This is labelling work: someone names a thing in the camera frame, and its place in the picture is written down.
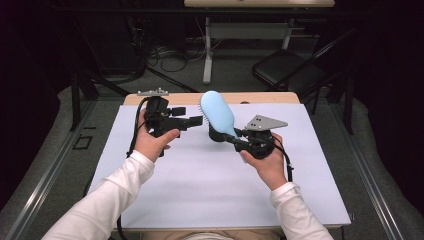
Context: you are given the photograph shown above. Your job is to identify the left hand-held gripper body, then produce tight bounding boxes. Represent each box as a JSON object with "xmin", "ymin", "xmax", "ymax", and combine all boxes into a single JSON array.
[{"xmin": 137, "ymin": 87, "xmax": 193, "ymax": 138}]

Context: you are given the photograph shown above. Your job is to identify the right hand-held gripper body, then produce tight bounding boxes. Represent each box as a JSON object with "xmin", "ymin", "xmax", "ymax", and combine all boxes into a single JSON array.
[{"xmin": 238, "ymin": 114, "xmax": 289, "ymax": 160}]

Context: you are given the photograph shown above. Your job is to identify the black mesh cup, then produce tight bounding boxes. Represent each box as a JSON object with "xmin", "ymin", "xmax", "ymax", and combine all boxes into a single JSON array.
[{"xmin": 208, "ymin": 123, "xmax": 236, "ymax": 143}]

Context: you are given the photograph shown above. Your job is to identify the light blue hairbrush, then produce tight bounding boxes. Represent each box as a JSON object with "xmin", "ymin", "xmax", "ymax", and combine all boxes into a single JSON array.
[{"xmin": 198, "ymin": 90, "xmax": 240, "ymax": 139}]

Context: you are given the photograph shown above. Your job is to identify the person's left hand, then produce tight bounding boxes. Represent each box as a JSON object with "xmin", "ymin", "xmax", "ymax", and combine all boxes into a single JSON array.
[{"xmin": 133, "ymin": 108, "xmax": 181, "ymax": 164}]

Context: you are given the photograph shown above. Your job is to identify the person's right hand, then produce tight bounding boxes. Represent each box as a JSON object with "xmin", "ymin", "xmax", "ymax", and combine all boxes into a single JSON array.
[{"xmin": 240, "ymin": 132, "xmax": 288, "ymax": 192}]

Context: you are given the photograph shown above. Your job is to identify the white-legged desk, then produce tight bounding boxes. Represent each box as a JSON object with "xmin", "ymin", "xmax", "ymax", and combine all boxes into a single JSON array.
[{"xmin": 183, "ymin": 0, "xmax": 336, "ymax": 85}]

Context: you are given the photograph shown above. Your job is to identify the white board mat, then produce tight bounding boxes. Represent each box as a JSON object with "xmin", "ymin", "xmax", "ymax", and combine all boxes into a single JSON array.
[{"xmin": 87, "ymin": 102, "xmax": 352, "ymax": 230}]

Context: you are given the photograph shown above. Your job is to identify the black folding chair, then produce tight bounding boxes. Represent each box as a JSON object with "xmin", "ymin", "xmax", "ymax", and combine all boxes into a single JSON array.
[{"xmin": 251, "ymin": 28, "xmax": 358, "ymax": 101}]

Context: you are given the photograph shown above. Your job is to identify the black metal stand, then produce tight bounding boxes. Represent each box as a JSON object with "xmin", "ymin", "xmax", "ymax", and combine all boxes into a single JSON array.
[
  {"xmin": 328, "ymin": 71, "xmax": 355, "ymax": 136},
  {"xmin": 68, "ymin": 71, "xmax": 131, "ymax": 133}
]

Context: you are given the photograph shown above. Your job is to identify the person's lap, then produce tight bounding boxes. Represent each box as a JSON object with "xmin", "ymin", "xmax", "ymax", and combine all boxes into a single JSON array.
[{"xmin": 139, "ymin": 229, "xmax": 284, "ymax": 240}]

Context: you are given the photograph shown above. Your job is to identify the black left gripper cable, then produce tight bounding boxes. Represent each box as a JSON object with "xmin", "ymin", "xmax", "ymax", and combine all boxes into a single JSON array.
[{"xmin": 116, "ymin": 96, "xmax": 151, "ymax": 240}]

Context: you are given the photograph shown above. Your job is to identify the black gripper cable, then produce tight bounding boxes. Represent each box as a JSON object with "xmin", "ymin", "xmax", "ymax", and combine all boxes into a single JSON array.
[
  {"xmin": 273, "ymin": 138, "xmax": 295, "ymax": 183},
  {"xmin": 116, "ymin": 96, "xmax": 151, "ymax": 240}
]

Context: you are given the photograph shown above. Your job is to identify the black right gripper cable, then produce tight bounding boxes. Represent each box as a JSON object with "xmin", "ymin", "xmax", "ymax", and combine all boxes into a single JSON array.
[{"xmin": 273, "ymin": 138, "xmax": 295, "ymax": 183}]

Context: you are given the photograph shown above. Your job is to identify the cables on floor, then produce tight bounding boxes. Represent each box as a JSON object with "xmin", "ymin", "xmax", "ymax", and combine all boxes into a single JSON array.
[{"xmin": 146, "ymin": 43, "xmax": 208, "ymax": 74}]

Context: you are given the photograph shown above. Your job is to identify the aluminium floor rail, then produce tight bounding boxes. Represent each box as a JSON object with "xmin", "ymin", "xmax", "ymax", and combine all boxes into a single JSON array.
[
  {"xmin": 331, "ymin": 99, "xmax": 406, "ymax": 240},
  {"xmin": 3, "ymin": 99, "xmax": 98, "ymax": 240}
]

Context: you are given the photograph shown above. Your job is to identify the black horizontal frame bar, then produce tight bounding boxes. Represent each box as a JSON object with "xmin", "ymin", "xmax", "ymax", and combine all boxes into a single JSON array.
[{"xmin": 49, "ymin": 7, "xmax": 338, "ymax": 17}]

